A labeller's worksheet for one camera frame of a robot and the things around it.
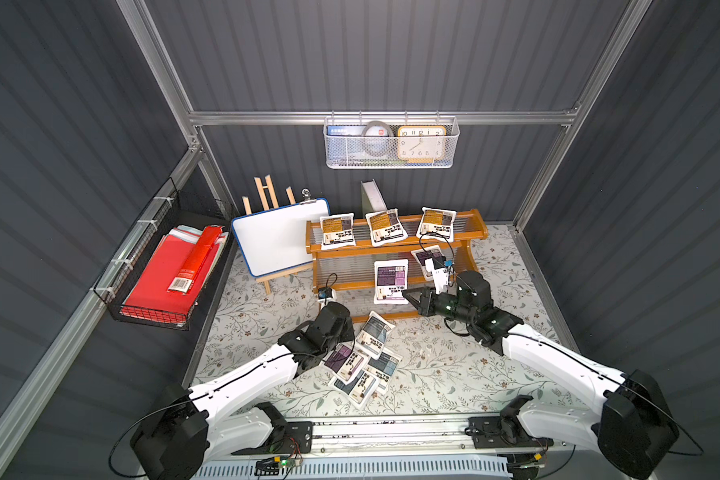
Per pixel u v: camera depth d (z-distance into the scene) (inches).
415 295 29.6
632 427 15.5
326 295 28.9
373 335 34.9
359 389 31.2
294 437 28.7
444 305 26.7
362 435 29.6
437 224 31.0
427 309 26.8
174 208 31.7
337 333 25.5
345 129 34.6
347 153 33.6
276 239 35.2
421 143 34.6
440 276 27.8
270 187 34.0
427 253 35.9
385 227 30.9
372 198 36.9
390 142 34.5
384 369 33.0
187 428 15.6
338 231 30.8
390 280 31.5
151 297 26.5
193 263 28.5
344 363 32.7
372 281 32.3
